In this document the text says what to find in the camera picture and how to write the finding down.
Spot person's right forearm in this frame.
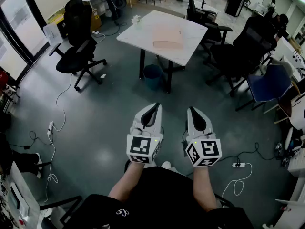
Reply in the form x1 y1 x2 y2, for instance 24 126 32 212
192 166 219 212

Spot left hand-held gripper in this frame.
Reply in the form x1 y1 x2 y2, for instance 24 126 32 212
126 103 165 164

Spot teal waste bin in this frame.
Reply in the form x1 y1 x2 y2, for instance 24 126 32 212
142 64 163 90

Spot looped white cable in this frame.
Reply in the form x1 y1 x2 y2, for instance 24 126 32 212
222 163 253 199

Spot black cable with adapter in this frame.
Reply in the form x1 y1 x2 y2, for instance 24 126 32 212
9 130 52 150

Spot black mesh office chair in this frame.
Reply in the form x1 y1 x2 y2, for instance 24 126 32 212
203 15 278 97

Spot person's black shirt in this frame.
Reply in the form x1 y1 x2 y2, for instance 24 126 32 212
69 167 255 229

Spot blue chair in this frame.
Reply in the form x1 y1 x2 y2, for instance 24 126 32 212
235 64 293 112

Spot person's white shoe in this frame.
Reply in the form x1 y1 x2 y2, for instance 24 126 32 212
161 161 178 175

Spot black floor cable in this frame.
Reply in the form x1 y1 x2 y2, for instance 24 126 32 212
219 142 282 162

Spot person's left forearm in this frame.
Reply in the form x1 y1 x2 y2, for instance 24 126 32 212
108 161 146 202

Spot white power strip cable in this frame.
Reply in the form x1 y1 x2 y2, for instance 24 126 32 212
51 74 73 132

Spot black cabinet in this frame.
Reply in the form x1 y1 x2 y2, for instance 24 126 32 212
225 0 247 18

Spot thin white cable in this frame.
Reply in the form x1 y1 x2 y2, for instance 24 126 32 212
44 134 59 204

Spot white flowers in green cup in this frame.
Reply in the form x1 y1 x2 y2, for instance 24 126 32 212
131 15 142 30

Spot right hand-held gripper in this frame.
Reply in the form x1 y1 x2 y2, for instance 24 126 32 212
185 106 222 168

